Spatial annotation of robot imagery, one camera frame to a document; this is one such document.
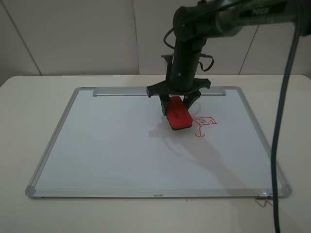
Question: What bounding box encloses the grey aluminium pen tray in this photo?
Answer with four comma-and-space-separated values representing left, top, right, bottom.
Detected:
93, 87, 226, 97

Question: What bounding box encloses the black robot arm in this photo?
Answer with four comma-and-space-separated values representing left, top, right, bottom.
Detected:
147, 0, 311, 115

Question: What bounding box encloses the right metal hanging clip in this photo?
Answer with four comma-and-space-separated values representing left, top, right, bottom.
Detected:
264, 192, 274, 207

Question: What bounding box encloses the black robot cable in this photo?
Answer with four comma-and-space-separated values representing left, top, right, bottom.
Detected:
163, 0, 303, 233

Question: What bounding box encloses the metal hanging clip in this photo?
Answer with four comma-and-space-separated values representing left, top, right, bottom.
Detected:
264, 192, 274, 207
255, 192, 269, 208

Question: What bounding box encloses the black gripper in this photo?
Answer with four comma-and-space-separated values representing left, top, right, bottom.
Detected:
146, 40, 211, 116

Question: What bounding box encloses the red whiteboard eraser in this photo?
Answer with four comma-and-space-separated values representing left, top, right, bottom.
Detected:
166, 96, 192, 131

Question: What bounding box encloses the white aluminium-framed whiteboard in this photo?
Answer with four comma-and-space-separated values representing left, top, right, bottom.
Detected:
24, 86, 292, 200

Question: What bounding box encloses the left metal hanging clip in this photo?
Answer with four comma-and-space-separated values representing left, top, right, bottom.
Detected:
255, 192, 269, 208

